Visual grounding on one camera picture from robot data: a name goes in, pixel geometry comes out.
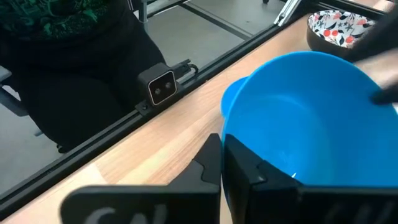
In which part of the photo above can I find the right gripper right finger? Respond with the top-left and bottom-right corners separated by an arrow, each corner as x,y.
224,134 -> 398,224

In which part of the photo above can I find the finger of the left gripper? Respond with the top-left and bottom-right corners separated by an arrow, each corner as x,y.
351,11 -> 398,62
371,86 -> 398,105

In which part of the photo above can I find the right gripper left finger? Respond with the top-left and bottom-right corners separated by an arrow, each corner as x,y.
60,133 -> 221,224

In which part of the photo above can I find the black floral mini bowl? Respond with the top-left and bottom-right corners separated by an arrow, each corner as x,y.
306,9 -> 377,59

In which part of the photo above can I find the blue plastic mini bowl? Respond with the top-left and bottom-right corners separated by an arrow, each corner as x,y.
220,76 -> 249,121
221,51 -> 398,215

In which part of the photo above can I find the silver aluminium extrusion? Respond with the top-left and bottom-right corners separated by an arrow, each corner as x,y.
273,0 -> 303,27

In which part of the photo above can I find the person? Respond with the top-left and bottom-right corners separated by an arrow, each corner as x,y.
0,0 -> 167,154

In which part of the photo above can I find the black table-level camera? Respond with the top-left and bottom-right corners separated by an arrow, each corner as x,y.
137,62 -> 178,107

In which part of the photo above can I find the black camera cable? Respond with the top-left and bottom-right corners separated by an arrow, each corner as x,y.
172,58 -> 200,77

